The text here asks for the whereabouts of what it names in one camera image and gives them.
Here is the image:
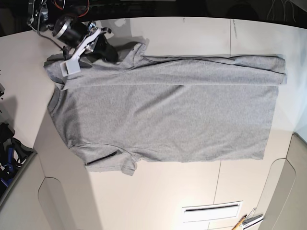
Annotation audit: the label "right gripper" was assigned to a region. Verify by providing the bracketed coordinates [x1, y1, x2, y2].
[52, 15, 118, 63]

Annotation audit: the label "grey T-shirt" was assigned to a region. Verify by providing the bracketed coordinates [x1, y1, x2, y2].
[44, 44, 286, 175]

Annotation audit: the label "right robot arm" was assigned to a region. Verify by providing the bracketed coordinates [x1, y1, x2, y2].
[27, 0, 118, 63]

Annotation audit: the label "blue and black tool pile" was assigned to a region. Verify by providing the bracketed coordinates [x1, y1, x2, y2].
[0, 123, 35, 196]

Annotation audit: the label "yellow pencil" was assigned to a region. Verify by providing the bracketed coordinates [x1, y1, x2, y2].
[232, 215, 247, 230]

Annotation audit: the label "metal binder clip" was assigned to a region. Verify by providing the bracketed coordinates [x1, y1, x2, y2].
[241, 214, 263, 229]

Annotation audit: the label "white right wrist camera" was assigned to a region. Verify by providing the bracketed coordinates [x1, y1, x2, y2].
[60, 59, 81, 77]

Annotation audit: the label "white hanging cables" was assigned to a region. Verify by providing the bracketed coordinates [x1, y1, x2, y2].
[266, 0, 297, 23]

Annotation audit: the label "white cable grommet plate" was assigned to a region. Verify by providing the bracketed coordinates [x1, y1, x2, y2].
[182, 201, 243, 223]

